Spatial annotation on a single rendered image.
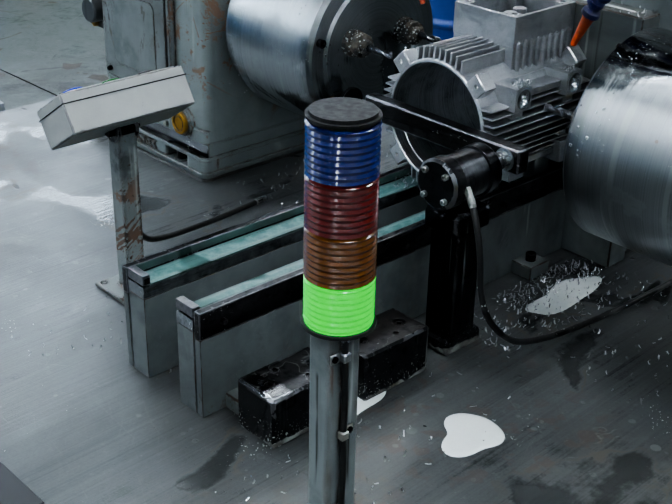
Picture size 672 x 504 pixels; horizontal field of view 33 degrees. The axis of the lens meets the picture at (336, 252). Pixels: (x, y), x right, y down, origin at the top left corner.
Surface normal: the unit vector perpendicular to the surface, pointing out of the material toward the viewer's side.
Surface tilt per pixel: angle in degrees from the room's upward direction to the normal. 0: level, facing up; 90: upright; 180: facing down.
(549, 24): 90
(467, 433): 0
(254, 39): 85
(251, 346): 90
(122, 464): 0
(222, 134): 90
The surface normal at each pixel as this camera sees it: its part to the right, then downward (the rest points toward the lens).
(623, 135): -0.68, -0.04
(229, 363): 0.68, 0.35
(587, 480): 0.02, -0.89
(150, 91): 0.58, -0.19
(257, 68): -0.71, 0.54
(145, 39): -0.74, 0.30
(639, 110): -0.59, -0.28
